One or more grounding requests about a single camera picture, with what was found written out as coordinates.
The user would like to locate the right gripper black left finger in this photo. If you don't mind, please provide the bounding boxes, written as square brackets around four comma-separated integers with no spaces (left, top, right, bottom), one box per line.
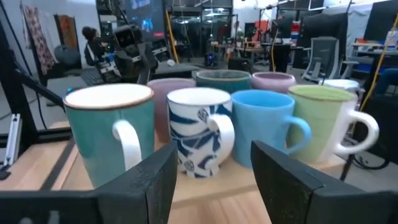
[95,140,179,224]

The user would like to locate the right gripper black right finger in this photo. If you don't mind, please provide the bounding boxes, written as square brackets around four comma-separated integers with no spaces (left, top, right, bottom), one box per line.
[250,139,366,224]

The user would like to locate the tall lilac mug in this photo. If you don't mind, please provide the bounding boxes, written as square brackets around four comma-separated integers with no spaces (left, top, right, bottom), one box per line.
[146,77,197,144]

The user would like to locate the green cup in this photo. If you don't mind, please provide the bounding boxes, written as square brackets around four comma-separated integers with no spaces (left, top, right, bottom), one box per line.
[287,84,381,165]

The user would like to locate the blue white patterned mug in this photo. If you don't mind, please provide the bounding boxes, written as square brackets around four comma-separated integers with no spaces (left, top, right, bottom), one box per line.
[167,87,236,179]

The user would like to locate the speckled teal brown mug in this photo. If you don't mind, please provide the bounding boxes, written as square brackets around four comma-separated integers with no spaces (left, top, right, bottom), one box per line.
[195,69,252,94]

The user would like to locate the lilac bulging ribbed mug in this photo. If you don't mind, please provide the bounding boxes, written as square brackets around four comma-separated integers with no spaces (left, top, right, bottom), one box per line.
[251,72,297,95]

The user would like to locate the large screen blue image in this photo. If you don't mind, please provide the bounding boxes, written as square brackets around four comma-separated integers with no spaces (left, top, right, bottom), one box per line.
[123,0,166,42]

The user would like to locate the yellow pole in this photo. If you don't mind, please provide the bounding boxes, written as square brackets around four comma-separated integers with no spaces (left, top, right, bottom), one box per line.
[164,9,181,64]

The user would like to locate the black keyboard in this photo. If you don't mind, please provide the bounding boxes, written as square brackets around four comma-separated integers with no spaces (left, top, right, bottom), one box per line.
[80,68,105,86]

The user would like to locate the black desk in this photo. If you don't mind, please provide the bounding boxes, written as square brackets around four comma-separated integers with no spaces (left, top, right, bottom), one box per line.
[80,62,201,87]

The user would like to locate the orange framed picture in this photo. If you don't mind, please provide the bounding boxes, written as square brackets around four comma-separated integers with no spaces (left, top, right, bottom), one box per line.
[55,14,79,52]

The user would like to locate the patterned hanging cloth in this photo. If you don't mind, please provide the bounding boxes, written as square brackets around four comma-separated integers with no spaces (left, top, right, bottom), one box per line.
[21,4,57,76]

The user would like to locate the white round object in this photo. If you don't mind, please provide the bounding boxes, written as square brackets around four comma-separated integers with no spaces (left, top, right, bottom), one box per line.
[319,78,365,94]

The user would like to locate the orange panel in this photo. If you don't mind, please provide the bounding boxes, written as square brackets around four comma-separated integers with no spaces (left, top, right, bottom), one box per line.
[253,19,271,34]

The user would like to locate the grey office chair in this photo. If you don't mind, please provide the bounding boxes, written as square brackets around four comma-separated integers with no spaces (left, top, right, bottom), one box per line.
[302,36,359,82]

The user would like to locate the silver aluminium extrusion piece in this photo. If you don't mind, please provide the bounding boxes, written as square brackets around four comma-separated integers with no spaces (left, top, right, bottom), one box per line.
[2,113,23,166]

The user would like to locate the blue chair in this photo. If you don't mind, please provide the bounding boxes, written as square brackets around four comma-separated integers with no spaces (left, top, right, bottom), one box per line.
[374,67,398,97]

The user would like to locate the black monitor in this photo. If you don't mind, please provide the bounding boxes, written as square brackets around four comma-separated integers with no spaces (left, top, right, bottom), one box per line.
[363,0,398,41]
[300,12,349,54]

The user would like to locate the black aluminium table frame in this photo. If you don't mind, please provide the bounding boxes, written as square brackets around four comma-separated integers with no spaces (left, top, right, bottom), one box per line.
[0,0,74,181]

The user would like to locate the yellow cable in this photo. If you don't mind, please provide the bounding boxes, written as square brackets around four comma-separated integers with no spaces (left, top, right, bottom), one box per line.
[358,12,398,111]

